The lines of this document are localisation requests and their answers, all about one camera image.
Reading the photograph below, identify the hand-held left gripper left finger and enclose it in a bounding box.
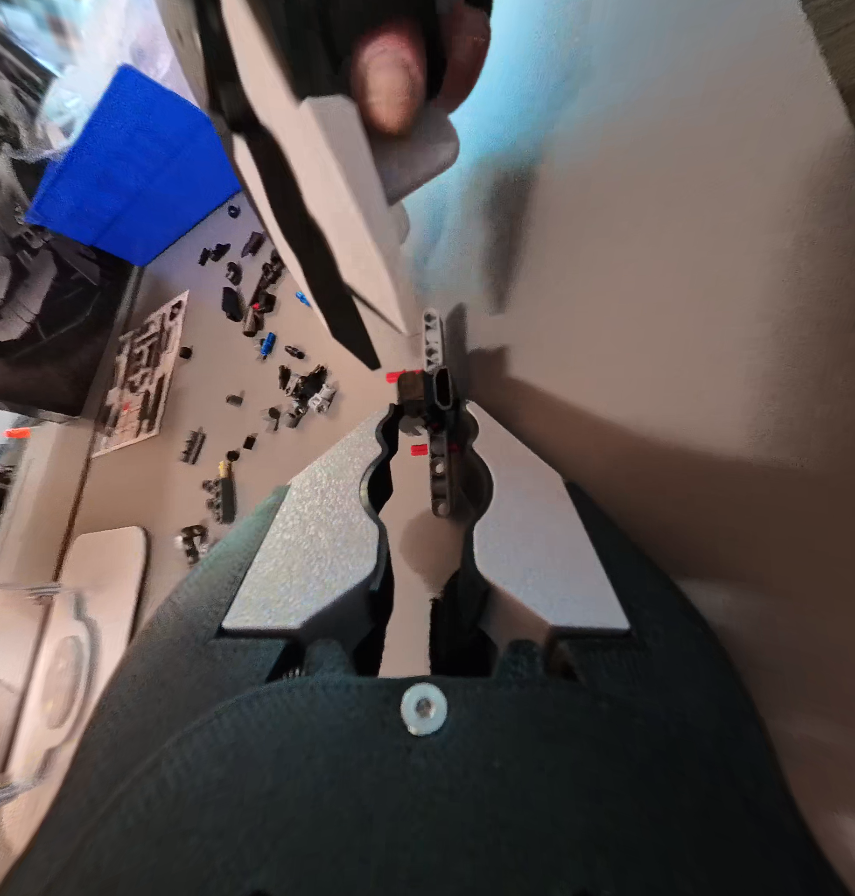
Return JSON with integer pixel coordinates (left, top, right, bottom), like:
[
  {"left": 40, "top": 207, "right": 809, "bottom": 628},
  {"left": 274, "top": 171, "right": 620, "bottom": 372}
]
[{"left": 222, "top": 411, "right": 400, "bottom": 673}]

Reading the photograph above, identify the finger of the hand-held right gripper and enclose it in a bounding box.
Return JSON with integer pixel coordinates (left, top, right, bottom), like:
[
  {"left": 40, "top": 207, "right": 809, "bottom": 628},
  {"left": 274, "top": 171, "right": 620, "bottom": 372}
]
[
  {"left": 155, "top": 0, "right": 382, "bottom": 371},
  {"left": 221, "top": 0, "right": 414, "bottom": 337}
]

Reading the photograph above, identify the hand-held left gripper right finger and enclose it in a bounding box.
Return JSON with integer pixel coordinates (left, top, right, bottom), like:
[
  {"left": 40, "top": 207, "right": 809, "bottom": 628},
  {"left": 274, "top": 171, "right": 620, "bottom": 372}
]
[{"left": 456, "top": 404, "right": 631, "bottom": 673}]

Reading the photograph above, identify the long light grey lego beam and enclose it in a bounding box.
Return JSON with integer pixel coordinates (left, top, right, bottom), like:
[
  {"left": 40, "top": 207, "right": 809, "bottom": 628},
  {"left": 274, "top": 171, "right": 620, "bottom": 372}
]
[{"left": 420, "top": 310, "right": 465, "bottom": 520}]

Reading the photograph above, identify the dark grey angled lego beam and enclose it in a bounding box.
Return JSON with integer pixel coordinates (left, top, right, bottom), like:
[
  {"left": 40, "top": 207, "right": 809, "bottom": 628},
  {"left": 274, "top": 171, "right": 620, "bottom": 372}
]
[{"left": 204, "top": 474, "right": 239, "bottom": 526}]

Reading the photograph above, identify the pile of black lego pieces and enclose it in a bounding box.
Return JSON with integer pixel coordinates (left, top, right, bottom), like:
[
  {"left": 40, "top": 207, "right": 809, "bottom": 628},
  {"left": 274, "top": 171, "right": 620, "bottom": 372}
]
[{"left": 196, "top": 202, "right": 314, "bottom": 362}]

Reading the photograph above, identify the lego sticker sheet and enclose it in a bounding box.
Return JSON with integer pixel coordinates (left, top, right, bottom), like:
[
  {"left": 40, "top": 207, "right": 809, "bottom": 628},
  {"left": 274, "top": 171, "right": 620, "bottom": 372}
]
[{"left": 89, "top": 289, "right": 192, "bottom": 462}]

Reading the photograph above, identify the person's right hand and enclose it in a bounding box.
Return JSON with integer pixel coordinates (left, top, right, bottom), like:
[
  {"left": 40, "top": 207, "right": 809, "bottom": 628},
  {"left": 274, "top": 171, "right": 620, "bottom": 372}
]
[{"left": 351, "top": 0, "right": 494, "bottom": 141}]

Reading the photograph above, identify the blue storage bin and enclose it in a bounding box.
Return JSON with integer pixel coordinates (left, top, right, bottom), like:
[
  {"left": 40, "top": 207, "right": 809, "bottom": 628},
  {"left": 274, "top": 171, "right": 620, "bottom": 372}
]
[{"left": 26, "top": 63, "right": 245, "bottom": 268}]

